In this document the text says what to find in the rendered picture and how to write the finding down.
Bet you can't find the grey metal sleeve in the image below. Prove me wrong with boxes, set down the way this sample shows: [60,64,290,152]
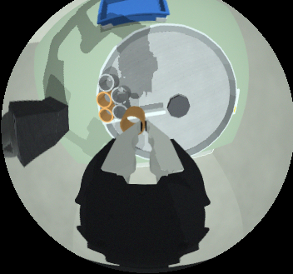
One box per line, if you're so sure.
[111,85,131,105]
[112,101,131,120]
[97,74,120,92]

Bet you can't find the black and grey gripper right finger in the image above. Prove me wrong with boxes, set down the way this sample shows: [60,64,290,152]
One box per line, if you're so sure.
[145,120,211,207]

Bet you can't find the grey round turntable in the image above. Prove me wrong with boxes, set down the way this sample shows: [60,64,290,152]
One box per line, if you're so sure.
[99,23,240,156]

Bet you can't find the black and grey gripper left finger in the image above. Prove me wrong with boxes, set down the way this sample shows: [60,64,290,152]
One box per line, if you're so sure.
[75,120,142,205]

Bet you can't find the blue rectangular crate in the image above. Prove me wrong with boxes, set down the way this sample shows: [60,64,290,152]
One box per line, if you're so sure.
[97,0,170,29]

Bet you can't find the bronze bushing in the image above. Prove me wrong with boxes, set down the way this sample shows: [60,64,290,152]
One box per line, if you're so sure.
[120,106,145,135]
[97,91,114,108]
[99,104,115,122]

